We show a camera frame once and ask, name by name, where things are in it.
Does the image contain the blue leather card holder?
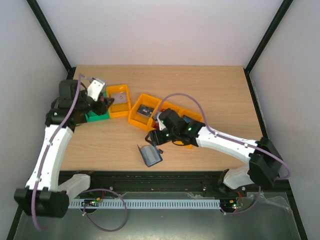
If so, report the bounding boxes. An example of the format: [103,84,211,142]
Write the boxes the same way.
[137,145,163,168]

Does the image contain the yellow triple storage bin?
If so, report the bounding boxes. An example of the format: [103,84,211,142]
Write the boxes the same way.
[128,93,204,149]

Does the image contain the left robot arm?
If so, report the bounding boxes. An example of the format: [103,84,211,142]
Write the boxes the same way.
[14,78,114,218]

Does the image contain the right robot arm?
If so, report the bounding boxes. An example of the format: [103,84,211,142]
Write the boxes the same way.
[145,108,282,196]

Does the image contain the beige card stack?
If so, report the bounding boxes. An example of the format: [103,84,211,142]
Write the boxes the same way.
[110,91,128,105]

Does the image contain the red card stack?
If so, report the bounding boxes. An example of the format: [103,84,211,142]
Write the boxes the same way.
[155,109,164,129]

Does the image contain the black card stack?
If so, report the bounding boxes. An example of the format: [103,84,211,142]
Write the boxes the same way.
[136,104,154,118]

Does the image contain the blue card stack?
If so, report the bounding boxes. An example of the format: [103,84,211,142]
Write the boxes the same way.
[182,115,196,124]

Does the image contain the green storage bin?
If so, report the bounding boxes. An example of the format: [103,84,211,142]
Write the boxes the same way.
[84,91,111,123]

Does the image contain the yellow single storage bin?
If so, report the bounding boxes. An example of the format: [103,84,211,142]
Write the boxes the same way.
[106,84,132,118]

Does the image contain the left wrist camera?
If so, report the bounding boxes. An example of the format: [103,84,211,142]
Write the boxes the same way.
[87,78,106,102]

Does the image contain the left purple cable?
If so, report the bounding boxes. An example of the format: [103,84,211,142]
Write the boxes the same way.
[30,72,128,232]

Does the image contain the purple cable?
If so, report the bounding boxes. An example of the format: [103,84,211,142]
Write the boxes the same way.
[30,72,128,232]
[152,92,292,217]

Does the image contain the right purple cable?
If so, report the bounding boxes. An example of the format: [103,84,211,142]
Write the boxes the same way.
[152,92,292,217]

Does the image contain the black aluminium frame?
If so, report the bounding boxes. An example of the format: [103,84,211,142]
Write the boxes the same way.
[4,0,309,240]

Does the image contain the light blue cable duct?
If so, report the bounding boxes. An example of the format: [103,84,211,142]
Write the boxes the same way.
[68,199,221,210]

